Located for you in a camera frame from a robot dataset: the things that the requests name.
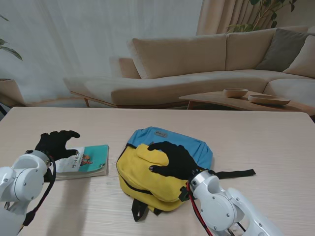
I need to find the small wooden bowl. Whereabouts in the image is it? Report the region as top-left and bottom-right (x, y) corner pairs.
(223, 88), (249, 98)

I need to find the tall green leafy plant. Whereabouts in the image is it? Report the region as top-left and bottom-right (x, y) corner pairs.
(227, 0), (298, 32)

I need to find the blue and yellow school bag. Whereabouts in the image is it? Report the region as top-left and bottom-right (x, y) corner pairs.
(116, 126), (256, 222)

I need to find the grey cushion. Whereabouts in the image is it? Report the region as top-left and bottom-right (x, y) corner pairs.
(257, 28), (310, 72)

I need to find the white sheer curtain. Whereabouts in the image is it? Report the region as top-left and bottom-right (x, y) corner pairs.
(0, 0), (204, 106)

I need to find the beige cushion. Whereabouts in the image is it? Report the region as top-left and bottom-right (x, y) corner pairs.
(283, 35), (315, 79)

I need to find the beige sofa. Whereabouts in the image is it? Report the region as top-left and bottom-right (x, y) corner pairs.
(63, 24), (315, 109)

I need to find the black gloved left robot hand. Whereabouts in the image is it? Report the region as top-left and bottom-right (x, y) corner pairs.
(34, 130), (81, 162)

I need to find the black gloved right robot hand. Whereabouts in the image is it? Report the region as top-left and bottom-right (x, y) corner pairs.
(147, 141), (203, 181)

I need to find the wooden coffee table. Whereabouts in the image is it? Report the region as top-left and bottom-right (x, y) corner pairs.
(179, 90), (315, 116)

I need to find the variegated leaf plant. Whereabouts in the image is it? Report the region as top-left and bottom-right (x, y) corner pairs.
(0, 15), (23, 61)

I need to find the red black right arm cable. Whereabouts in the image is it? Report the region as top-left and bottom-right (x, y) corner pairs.
(186, 180), (247, 236)

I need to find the beige curtain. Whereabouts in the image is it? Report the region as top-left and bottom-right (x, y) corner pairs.
(196, 0), (315, 36)

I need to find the red black arm cable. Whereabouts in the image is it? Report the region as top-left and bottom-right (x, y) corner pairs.
(14, 154), (58, 236)
(186, 180), (247, 236)

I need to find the light wooden planter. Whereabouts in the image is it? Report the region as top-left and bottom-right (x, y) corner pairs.
(0, 78), (25, 107)

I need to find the teal and white book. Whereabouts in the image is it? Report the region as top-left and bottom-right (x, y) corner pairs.
(53, 144), (110, 181)

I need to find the red black left arm cable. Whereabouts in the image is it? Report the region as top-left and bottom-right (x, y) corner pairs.
(14, 154), (58, 236)

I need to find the wide shallow wooden bowl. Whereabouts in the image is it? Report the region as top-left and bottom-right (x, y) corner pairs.
(248, 94), (291, 106)

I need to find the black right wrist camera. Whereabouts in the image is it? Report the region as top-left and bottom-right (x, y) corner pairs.
(179, 186), (191, 202)

